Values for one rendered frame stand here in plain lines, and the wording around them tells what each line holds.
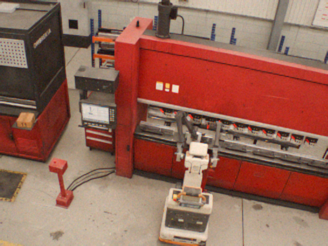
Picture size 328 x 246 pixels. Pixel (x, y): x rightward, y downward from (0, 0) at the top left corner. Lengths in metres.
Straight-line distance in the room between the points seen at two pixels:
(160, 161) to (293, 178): 1.97
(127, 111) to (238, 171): 1.80
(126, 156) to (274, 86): 2.36
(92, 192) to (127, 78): 1.91
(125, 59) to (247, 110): 1.67
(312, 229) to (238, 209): 1.16
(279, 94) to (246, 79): 0.46
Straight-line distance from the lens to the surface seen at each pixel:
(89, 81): 4.12
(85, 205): 5.16
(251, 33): 8.77
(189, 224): 4.47
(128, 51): 4.14
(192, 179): 4.39
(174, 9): 4.12
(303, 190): 5.36
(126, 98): 4.49
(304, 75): 4.26
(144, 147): 5.05
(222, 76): 4.27
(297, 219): 5.56
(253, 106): 4.48
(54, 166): 4.62
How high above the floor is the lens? 4.06
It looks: 38 degrees down
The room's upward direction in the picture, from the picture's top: 6 degrees clockwise
